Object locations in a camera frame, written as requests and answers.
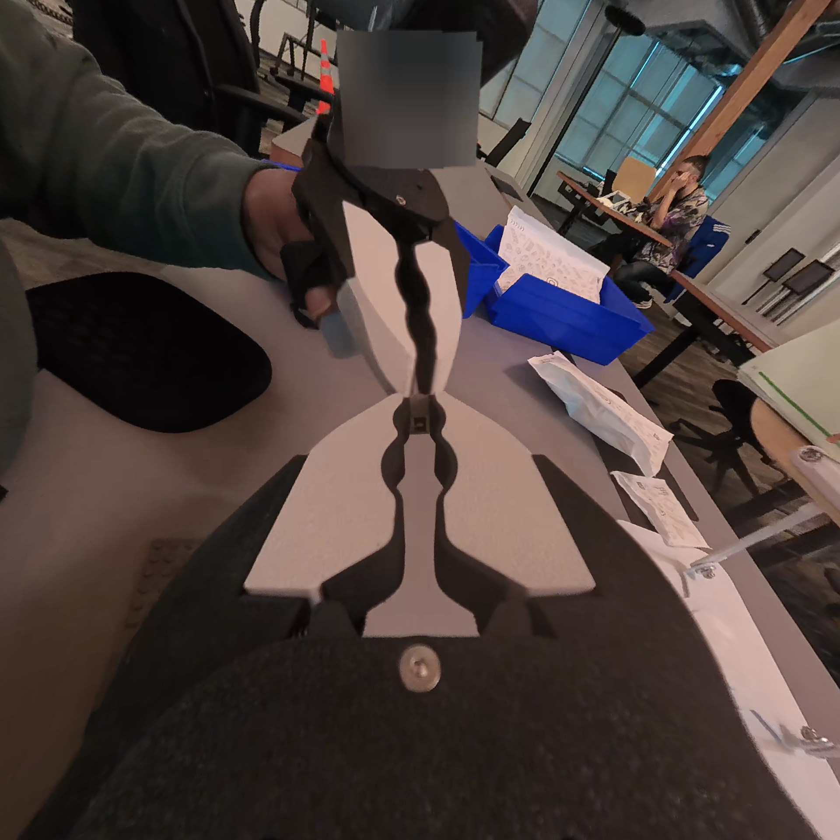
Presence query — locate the printed white paper bag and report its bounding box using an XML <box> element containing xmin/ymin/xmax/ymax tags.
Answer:
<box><xmin>493</xmin><ymin>205</ymin><xmax>608</xmax><ymax>304</ymax></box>

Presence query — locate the metal bracket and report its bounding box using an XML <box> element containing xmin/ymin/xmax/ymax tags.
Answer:
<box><xmin>748</xmin><ymin>709</ymin><xmax>840</xmax><ymax>762</ymax></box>
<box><xmin>681</xmin><ymin>502</ymin><xmax>840</xmax><ymax>598</ymax></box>

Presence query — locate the round wooden table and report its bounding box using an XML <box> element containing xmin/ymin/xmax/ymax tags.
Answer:
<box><xmin>748</xmin><ymin>397</ymin><xmax>840</xmax><ymax>526</ymax></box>

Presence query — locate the grey toy brick build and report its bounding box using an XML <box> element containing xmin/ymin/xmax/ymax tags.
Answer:
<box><xmin>125</xmin><ymin>537</ymin><xmax>201</xmax><ymax>631</ymax></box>

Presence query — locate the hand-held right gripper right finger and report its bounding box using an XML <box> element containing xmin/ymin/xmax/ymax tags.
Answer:
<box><xmin>428</xmin><ymin>392</ymin><xmax>598</xmax><ymax>598</ymax></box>

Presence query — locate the orange traffic cone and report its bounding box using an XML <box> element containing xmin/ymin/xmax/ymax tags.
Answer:
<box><xmin>315</xmin><ymin>38</ymin><xmax>337</xmax><ymax>118</ymax></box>

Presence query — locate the window wall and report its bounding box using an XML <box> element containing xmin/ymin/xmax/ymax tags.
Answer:
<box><xmin>479</xmin><ymin>23</ymin><xmax>729</xmax><ymax>198</ymax></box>

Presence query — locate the blue chair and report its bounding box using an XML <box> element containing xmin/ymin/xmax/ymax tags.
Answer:
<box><xmin>669</xmin><ymin>215</ymin><xmax>731</xmax><ymax>280</ymax></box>

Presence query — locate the black floor lamp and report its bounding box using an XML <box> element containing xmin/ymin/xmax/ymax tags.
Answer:
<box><xmin>543</xmin><ymin>5</ymin><xmax>647</xmax><ymax>198</ymax></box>

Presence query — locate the white desk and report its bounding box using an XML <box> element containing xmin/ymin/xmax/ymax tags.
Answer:
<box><xmin>0</xmin><ymin>121</ymin><xmax>840</xmax><ymax>840</ymax></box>

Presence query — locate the black office chair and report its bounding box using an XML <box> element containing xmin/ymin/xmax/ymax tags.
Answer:
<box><xmin>72</xmin><ymin>0</ymin><xmax>309</xmax><ymax>158</ymax></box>

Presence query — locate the pale green board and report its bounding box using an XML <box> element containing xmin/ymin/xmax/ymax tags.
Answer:
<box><xmin>738</xmin><ymin>322</ymin><xmax>840</xmax><ymax>454</ymax></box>

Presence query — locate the white rounded board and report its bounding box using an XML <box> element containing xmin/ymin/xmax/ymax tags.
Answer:
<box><xmin>617</xmin><ymin>518</ymin><xmax>840</xmax><ymax>840</ymax></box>

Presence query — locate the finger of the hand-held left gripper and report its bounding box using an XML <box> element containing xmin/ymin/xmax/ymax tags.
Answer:
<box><xmin>406</xmin><ymin>236</ymin><xmax>462</xmax><ymax>396</ymax></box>
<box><xmin>336</xmin><ymin>199</ymin><xmax>425</xmax><ymax>396</ymax></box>

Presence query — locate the black stool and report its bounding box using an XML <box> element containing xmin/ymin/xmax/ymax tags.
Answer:
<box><xmin>672</xmin><ymin>379</ymin><xmax>765</xmax><ymax>496</ymax></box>

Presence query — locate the small black framed sign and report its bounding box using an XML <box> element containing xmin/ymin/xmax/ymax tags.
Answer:
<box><xmin>764</xmin><ymin>259</ymin><xmax>837</xmax><ymax>324</ymax></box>
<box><xmin>742</xmin><ymin>248</ymin><xmax>807</xmax><ymax>306</ymax></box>

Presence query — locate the wooden post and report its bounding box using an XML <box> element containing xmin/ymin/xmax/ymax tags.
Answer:
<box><xmin>650</xmin><ymin>0</ymin><xmax>824</xmax><ymax>198</ymax></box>

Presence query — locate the person's left hand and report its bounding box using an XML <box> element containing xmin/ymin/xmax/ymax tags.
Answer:
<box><xmin>241</xmin><ymin>169</ymin><xmax>337</xmax><ymax>324</ymax></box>

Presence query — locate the blue plastic bin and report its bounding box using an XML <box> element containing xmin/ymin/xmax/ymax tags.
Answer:
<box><xmin>486</xmin><ymin>226</ymin><xmax>655</xmax><ymax>366</ymax></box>
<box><xmin>453</xmin><ymin>220</ymin><xmax>511</xmax><ymax>309</ymax></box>

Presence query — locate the person's left forearm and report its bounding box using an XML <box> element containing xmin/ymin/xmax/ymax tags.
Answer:
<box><xmin>0</xmin><ymin>0</ymin><xmax>293</xmax><ymax>284</ymax></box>

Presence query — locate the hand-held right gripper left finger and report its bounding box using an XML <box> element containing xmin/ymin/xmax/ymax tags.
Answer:
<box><xmin>243</xmin><ymin>392</ymin><xmax>412</xmax><ymax>600</ymax></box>

